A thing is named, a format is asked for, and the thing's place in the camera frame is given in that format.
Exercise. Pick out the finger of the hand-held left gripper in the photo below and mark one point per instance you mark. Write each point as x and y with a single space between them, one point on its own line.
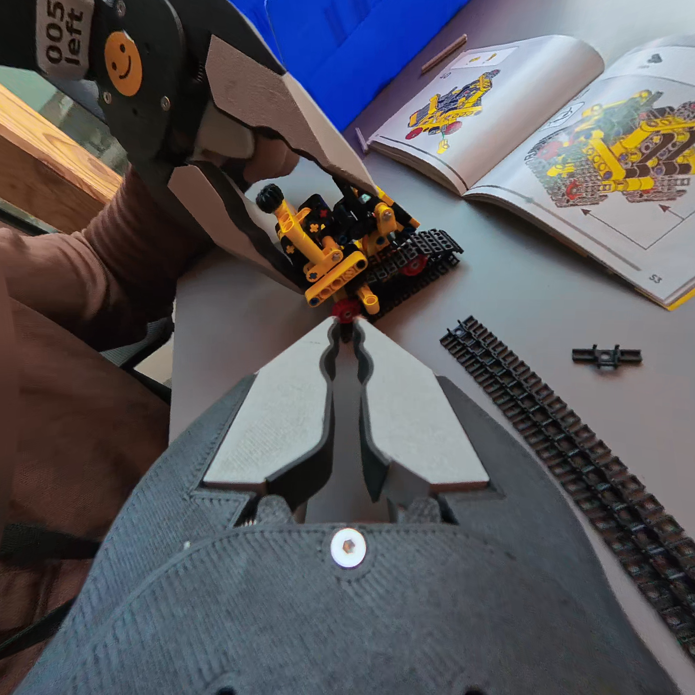
271 97
206 201

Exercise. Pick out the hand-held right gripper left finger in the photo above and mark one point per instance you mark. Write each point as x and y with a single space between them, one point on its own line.
271 423

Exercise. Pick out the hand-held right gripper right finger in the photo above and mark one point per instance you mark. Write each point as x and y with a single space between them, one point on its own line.
418 423

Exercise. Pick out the yellow lego bulldozer model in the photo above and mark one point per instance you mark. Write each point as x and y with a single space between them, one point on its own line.
336 255

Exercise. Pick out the black lego track strip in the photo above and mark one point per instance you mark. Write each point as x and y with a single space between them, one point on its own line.
434 244
570 445

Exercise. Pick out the single black lego track link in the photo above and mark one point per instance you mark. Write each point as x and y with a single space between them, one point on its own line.
605 357

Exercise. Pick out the person's left forearm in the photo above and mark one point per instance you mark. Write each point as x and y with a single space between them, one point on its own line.
108 244

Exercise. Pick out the grey lego axle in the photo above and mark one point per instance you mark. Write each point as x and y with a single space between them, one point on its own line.
442 54
362 141

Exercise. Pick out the lego instruction booklet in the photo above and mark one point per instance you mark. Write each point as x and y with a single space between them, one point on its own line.
543 135

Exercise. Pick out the person's left hand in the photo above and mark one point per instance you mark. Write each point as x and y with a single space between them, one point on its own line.
271 160

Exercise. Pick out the blue plastic bin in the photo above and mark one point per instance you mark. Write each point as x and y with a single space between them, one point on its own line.
347 54

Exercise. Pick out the dark chair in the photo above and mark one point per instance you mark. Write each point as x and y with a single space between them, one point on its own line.
146 347

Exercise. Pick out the wooden side table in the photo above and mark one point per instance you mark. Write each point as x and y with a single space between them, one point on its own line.
43 157

